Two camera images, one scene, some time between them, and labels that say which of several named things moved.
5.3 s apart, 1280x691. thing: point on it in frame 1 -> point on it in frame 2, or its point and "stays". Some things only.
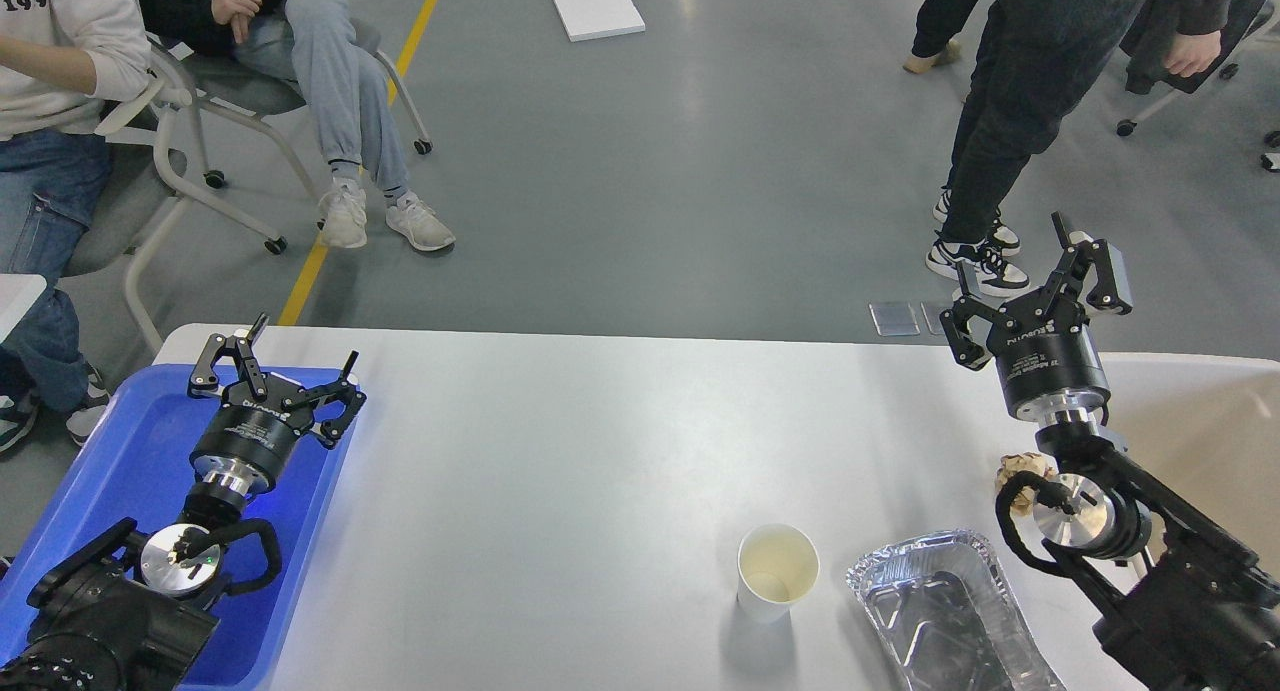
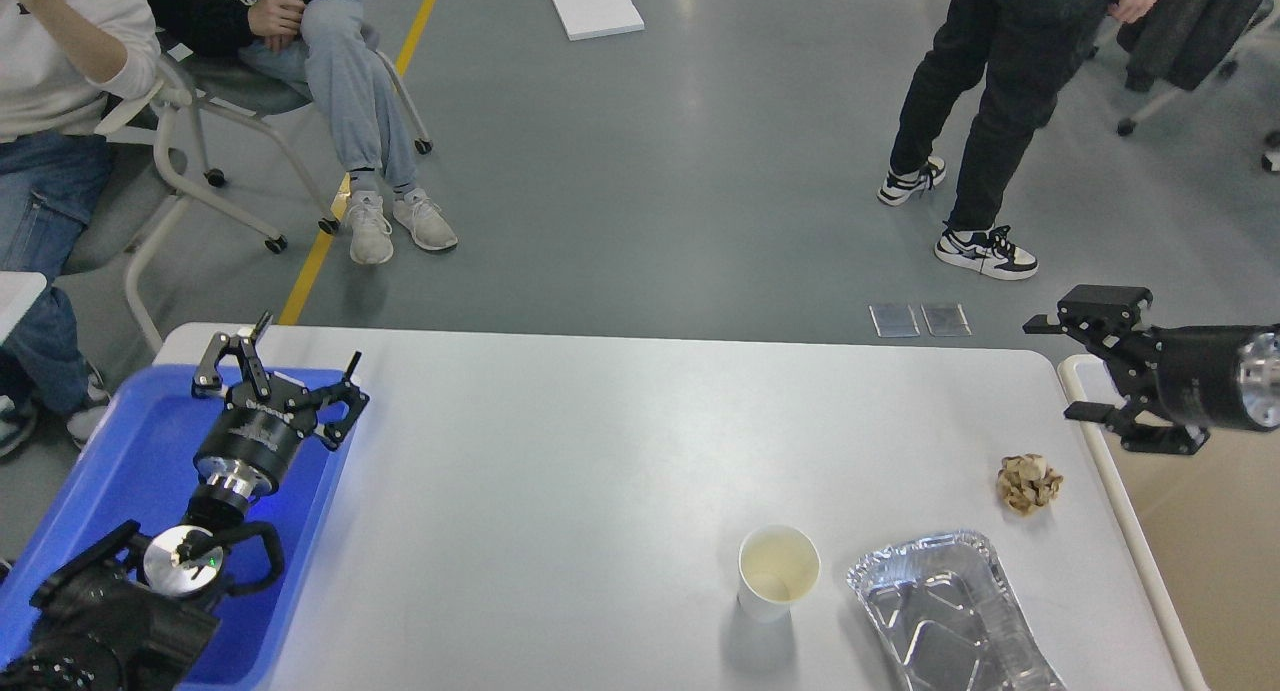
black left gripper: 248,439 stays
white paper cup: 778,564 stays
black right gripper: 1048,361 -> 1227,374
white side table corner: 18,293 stays
